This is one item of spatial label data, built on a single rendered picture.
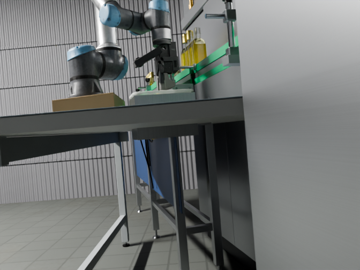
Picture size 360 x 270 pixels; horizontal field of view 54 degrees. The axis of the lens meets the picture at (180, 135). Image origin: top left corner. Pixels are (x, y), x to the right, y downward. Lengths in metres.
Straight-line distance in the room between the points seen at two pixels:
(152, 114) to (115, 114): 0.07
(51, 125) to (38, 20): 3.95
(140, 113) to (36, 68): 3.88
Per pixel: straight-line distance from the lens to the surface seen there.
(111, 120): 0.67
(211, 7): 1.81
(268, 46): 0.55
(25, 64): 4.57
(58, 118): 0.70
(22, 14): 4.71
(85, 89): 1.45
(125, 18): 1.38
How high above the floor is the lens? 0.70
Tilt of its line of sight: 1 degrees down
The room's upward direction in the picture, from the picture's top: 5 degrees counter-clockwise
